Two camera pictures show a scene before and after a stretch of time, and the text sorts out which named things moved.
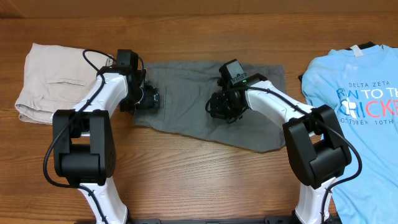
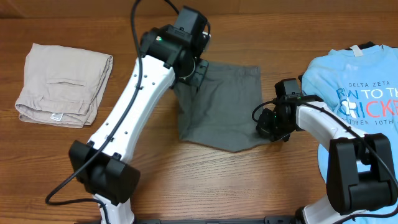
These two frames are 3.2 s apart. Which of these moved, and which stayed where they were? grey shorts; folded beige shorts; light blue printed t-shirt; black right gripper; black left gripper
Moved: black left gripper; black right gripper; grey shorts
Stayed: folded beige shorts; light blue printed t-shirt
